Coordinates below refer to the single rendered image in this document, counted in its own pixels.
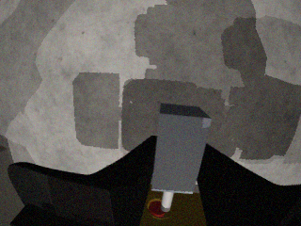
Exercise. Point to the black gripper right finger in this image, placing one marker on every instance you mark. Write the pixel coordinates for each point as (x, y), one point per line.
(235, 196)

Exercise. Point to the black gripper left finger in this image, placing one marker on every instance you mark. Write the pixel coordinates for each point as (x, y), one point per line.
(114, 196)

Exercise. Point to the red cylinder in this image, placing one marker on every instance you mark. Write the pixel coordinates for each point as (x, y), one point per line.
(155, 209)

